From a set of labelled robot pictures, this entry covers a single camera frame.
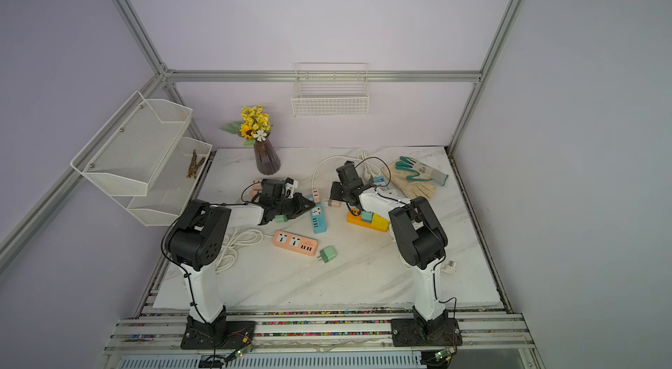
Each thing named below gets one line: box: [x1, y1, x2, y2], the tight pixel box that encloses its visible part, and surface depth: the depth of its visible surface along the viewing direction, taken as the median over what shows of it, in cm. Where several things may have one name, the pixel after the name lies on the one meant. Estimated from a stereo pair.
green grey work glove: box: [395, 155, 449, 187], surface depth 114 cm
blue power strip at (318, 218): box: [309, 202, 328, 234], surface depth 98 cm
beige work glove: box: [380, 161, 436, 199], surface depth 111 cm
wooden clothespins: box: [186, 149, 206, 180], surface depth 98 cm
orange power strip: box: [345, 211, 391, 233], surface depth 93 cm
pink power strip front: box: [273, 229, 319, 257], surface depth 92 cm
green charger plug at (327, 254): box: [316, 245, 337, 264], surface depth 90 cm
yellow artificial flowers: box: [218, 104, 273, 147], surface depth 95 cm
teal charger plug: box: [361, 210, 374, 223], surface depth 93 cm
